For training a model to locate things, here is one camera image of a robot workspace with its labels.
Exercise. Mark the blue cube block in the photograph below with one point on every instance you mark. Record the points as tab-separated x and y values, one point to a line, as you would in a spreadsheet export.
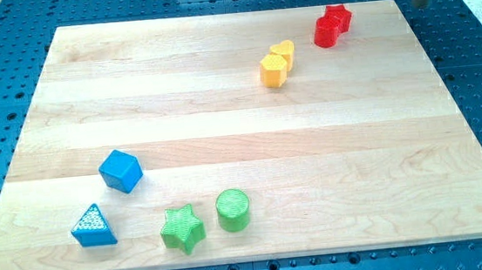
121	171

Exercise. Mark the green cylinder block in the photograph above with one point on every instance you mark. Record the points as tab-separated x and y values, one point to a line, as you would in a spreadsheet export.
232	208

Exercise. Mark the yellow hexagon block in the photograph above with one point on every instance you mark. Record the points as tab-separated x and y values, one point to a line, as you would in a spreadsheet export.
273	70

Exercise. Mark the yellow heart block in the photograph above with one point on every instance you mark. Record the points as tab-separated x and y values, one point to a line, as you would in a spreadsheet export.
285	49

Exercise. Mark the green star block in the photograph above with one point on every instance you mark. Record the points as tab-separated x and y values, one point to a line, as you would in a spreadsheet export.
182	229

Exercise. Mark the red cylinder block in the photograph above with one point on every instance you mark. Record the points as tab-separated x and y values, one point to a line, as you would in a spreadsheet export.
327	31

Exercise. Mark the red star block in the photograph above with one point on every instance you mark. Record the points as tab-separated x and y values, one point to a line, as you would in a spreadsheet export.
341	14

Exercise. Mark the blue triangle block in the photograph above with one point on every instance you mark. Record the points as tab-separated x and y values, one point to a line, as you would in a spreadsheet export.
93	230

